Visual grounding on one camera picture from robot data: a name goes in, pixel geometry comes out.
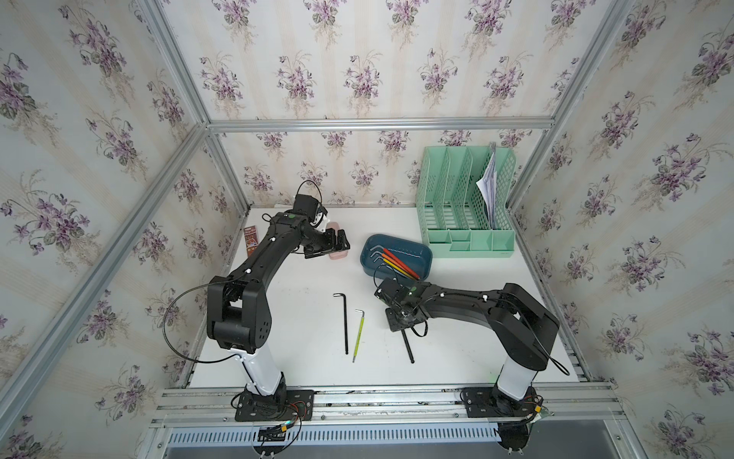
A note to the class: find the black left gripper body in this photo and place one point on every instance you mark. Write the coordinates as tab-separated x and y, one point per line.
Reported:
323	243

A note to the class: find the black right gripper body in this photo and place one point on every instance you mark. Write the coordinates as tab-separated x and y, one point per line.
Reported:
394	322

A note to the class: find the yellow handled hex key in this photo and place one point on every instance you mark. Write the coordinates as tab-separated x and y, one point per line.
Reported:
378	256

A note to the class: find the long black hex key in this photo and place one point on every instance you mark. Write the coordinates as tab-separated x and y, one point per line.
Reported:
407	346

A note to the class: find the red handled hex key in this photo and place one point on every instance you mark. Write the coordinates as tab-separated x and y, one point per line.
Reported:
398	264

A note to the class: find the green handled hex key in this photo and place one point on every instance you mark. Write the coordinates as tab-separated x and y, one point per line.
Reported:
359	334

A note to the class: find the thin black hex key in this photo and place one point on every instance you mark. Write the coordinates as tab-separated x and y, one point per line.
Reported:
343	297

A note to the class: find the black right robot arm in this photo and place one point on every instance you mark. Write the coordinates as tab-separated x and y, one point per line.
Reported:
526	329

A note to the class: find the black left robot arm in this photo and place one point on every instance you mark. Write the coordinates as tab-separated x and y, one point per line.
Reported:
238	315

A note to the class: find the teal plastic storage box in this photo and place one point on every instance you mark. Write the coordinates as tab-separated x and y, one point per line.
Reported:
416	255

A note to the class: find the pink pencil case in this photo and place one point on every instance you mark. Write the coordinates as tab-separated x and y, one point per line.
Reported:
342	246

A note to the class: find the red small booklet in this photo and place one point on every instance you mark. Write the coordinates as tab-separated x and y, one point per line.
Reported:
251	239

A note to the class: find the green mesh file organizer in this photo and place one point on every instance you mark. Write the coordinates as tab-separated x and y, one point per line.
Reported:
451	209

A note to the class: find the white papers in organizer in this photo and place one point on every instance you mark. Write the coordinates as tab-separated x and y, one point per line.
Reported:
487	187

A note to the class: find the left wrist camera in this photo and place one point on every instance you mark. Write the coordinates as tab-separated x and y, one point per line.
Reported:
310	207

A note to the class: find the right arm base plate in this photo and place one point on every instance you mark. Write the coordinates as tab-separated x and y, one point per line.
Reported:
490	402

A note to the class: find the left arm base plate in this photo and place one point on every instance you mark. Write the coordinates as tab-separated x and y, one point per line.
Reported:
275	404

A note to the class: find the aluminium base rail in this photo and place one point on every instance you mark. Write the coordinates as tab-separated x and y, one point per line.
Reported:
573	421

